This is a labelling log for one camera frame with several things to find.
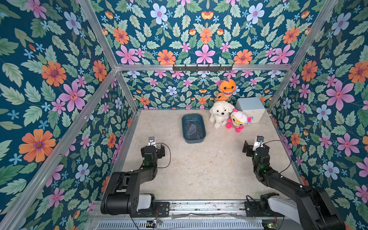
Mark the teal plastic storage box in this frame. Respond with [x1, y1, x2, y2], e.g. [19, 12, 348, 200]
[182, 114, 207, 144]

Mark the clear protractor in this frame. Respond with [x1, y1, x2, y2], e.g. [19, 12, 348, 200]
[186, 123, 197, 138]

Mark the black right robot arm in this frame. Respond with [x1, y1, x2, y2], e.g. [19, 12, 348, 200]
[242, 136, 346, 230]

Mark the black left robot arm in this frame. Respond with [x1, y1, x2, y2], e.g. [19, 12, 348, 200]
[100, 144, 165, 215]

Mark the pink white doll plush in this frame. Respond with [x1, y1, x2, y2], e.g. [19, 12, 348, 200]
[225, 109, 252, 133]

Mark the light blue small cabinet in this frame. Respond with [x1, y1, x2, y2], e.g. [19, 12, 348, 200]
[235, 97, 265, 124]

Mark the white dog plush toy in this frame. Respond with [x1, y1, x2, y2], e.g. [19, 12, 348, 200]
[209, 101, 235, 129]

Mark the orange dinosaur plush toy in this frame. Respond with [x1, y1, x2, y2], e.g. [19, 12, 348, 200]
[216, 79, 236, 101]

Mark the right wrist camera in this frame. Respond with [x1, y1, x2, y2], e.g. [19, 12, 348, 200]
[253, 136, 264, 151]

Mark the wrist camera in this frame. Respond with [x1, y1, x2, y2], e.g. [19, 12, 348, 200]
[148, 137, 156, 147]
[253, 136, 264, 151]

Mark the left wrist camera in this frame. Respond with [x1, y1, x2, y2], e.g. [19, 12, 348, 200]
[148, 137, 156, 147]

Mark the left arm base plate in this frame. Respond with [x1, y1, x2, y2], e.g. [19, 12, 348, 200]
[131, 201, 170, 218]

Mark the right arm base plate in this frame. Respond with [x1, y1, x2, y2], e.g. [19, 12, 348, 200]
[244, 200, 283, 218]

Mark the black hook rail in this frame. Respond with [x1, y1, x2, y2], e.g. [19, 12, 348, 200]
[172, 64, 233, 72]

